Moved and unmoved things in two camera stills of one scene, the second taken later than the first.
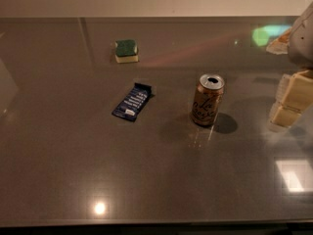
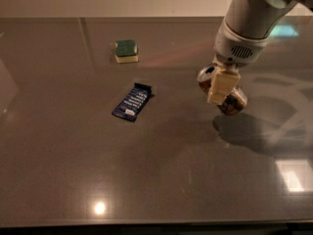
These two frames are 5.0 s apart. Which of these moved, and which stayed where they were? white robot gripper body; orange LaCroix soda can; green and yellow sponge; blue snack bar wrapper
Moved: orange LaCroix soda can; white robot gripper body
Stayed: blue snack bar wrapper; green and yellow sponge
